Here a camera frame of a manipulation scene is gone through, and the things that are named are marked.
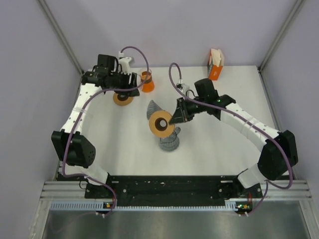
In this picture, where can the orange filter box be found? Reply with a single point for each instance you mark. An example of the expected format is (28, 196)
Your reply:
(212, 70)

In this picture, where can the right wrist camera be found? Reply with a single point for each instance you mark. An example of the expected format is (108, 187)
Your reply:
(184, 88)

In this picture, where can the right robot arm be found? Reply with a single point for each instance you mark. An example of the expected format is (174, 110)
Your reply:
(278, 149)

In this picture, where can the paper coffee filters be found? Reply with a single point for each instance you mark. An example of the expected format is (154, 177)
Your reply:
(216, 57)

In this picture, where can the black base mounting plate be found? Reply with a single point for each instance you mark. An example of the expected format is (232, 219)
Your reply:
(165, 191)

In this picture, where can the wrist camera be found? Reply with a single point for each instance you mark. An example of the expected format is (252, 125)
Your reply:
(184, 88)
(125, 63)

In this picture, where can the orange glass beaker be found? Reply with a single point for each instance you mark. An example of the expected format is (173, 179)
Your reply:
(147, 80)

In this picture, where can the left aluminium corner post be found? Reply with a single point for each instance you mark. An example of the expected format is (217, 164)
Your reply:
(59, 34)

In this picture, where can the grey glass server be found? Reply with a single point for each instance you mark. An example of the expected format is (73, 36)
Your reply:
(170, 143)

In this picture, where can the slotted cable duct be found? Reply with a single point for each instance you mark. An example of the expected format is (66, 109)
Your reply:
(102, 206)

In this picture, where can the right aluminium corner post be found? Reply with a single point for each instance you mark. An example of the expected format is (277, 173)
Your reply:
(293, 13)

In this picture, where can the aluminium corner post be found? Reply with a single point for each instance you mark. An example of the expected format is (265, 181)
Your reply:
(293, 13)
(59, 34)

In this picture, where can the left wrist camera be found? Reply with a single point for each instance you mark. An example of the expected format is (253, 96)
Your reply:
(125, 63)

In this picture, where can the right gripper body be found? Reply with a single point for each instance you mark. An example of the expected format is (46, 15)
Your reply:
(193, 108)

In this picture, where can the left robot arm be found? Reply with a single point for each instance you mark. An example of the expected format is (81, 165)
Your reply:
(71, 143)

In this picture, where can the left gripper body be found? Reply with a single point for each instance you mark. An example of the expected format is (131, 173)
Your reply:
(119, 81)

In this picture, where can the grey ribbed glass dripper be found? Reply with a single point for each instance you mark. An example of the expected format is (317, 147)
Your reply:
(152, 108)

